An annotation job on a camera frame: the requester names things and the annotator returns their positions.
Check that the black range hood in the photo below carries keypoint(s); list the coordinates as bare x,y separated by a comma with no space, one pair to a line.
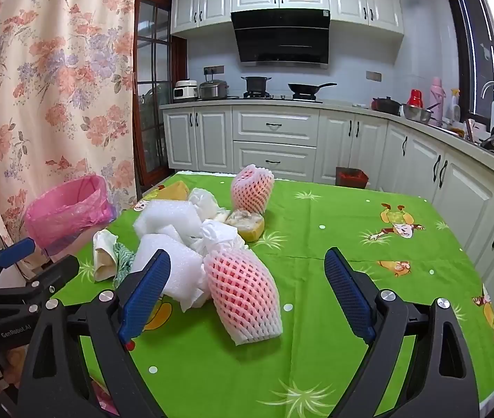
279,37

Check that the black stock pot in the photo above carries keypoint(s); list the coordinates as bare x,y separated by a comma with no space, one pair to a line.
256,85

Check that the white tissue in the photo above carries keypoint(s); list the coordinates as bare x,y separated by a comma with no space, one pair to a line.
223,235
203,202

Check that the pink thermos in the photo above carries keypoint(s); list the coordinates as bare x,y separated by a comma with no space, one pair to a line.
437,91

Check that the pomelo peel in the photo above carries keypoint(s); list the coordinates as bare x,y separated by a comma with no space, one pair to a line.
247,224

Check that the person's left hand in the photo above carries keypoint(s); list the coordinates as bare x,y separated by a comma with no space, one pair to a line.
15,360

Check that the pink-bagged trash bin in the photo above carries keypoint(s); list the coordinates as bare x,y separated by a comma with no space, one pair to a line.
64,213

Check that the steel bowl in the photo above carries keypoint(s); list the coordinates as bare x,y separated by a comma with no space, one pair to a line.
416,114

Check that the wall outlet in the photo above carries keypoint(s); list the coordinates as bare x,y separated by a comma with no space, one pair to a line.
373,76
214,69

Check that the pink foam fruit net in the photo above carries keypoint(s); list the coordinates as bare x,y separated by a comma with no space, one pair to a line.
252,189

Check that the cream cloth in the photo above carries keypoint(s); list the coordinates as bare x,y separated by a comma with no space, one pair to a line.
104,257

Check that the white lower cabinets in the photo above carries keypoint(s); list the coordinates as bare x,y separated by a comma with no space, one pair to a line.
273,124

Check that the spray bottle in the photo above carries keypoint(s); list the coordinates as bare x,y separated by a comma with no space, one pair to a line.
452,109

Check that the red thermos jug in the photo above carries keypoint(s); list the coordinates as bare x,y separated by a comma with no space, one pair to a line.
415,98

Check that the white foam block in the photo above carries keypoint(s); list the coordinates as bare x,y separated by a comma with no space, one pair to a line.
168,220
186,274

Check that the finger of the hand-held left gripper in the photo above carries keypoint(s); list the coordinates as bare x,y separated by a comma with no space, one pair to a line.
14,253
57,272

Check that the floral curtain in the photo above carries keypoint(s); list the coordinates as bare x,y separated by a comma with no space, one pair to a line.
55,74

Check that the wooden glass door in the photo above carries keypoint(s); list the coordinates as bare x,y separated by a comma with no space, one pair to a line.
149,96

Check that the fruit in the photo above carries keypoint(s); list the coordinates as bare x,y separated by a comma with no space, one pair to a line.
244,291

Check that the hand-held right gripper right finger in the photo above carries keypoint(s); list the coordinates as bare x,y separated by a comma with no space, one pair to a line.
347,296

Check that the silver pressure cooker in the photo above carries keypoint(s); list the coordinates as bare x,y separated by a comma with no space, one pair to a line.
213,90

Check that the black clay pot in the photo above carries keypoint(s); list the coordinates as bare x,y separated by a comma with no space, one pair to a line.
386,105

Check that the red floor bin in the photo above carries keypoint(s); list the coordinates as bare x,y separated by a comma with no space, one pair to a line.
351,178

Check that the black frying pan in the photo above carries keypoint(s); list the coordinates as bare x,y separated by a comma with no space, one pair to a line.
305,89

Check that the gas stove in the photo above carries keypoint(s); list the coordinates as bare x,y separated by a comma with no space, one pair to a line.
277,97

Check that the green striped wrapper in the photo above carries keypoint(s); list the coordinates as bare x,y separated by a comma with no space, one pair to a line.
125,263

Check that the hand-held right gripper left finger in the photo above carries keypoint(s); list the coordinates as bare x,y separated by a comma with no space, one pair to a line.
146,296

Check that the white rice cooker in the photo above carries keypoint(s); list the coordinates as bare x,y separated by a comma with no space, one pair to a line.
186,91

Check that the green printed tablecloth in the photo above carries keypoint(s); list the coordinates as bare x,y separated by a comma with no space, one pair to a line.
338,248

